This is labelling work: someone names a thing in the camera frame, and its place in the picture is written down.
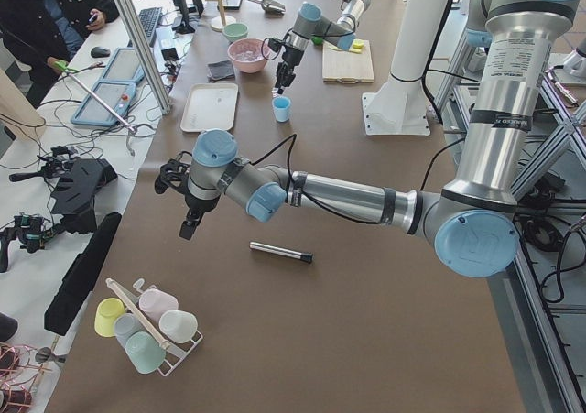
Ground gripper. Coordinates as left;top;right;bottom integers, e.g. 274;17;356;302
267;38;304;94
154;158;204;240

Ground light blue cup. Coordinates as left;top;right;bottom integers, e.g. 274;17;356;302
272;96;291;123

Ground steel muddler black tip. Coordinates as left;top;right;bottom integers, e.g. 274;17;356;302
249;241;313;264

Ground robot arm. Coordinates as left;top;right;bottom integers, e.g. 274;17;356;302
267;0;371;95
155;0;580;277

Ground clear ice cubes pile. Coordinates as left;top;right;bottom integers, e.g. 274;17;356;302
233;49;264;63

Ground steel ice scoop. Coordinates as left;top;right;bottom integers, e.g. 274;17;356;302
247;0;286;15

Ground pink plastic cup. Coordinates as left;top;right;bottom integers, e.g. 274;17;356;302
138;288;179;323

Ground white plastic cup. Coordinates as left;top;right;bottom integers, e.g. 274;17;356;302
158;310;198;343

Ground yellow plastic cup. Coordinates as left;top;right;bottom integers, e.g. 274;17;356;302
94;298;125;338

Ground grey-blue plastic cup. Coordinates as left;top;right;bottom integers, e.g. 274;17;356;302
114;312;140;348

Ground green plastic cup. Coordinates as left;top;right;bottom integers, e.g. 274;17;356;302
125;331;166;375

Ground pink bowl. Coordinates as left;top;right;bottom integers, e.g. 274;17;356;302
227;38;271;73

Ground wooden cutting board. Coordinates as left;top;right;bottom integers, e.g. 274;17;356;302
322;39;374;83

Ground green bowl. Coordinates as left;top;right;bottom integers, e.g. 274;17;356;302
222;22;248;44

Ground grey folded cloth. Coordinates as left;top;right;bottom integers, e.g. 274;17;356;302
207;60;235;82

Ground cream rabbit tray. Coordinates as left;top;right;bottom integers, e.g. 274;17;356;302
179;82;239;133

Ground wooden mug tree stand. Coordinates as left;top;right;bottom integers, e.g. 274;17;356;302
210;0;236;32

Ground blue teach pendant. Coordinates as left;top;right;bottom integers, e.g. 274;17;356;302
71;81;136;127
101;48;145;83

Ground black keyboard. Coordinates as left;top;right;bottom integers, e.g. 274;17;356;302
138;7;163;47

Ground seated person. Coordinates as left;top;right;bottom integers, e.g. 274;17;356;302
1;0;119;107

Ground white wire cup rack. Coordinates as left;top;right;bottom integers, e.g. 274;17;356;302
105;278;203;377

